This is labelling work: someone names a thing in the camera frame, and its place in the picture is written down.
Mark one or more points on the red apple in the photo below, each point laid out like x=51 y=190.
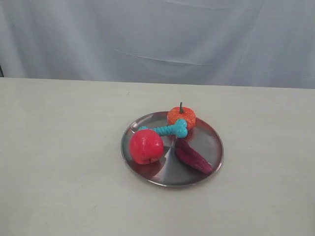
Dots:
x=146 y=147

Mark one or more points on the purple sweet potato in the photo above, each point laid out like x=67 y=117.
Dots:
x=190 y=157

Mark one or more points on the small orange pumpkin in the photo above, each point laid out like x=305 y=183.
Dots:
x=182 y=112

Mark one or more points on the white backdrop cloth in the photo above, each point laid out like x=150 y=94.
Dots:
x=263 y=43

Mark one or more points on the round stainless steel plate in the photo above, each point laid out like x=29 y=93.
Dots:
x=169 y=171

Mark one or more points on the teal toy bone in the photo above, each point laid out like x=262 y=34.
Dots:
x=179 y=129

